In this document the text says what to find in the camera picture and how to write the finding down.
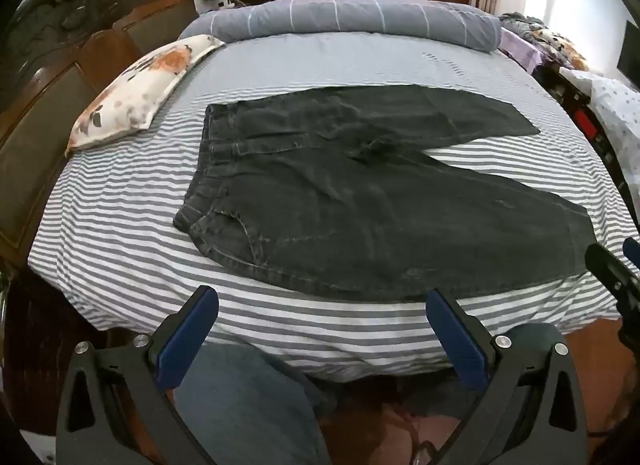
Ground floral pillow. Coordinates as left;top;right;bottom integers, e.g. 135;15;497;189
65;34;227;153

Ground grey white striped bed sheet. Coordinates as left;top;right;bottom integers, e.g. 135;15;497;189
27;32;638;381

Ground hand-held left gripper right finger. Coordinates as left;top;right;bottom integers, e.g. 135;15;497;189
425;287;586;465

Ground purple cloth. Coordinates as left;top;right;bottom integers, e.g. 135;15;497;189
497;27;543;68

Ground black screen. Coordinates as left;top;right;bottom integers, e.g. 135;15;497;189
616;20;640;78

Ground black denim pants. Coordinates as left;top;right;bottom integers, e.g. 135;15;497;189
172;85;598;303

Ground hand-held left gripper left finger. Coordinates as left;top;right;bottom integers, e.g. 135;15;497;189
56;285;221;465

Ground white dotted cloth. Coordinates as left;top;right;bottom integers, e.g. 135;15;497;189
560;67;640;180

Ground grey folded quilt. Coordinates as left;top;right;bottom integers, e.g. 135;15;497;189
177;0;503;53

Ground carved wooden headboard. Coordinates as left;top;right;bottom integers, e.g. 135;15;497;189
0;0;201;266

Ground person's left leg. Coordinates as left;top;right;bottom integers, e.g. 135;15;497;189
172;342;333;465

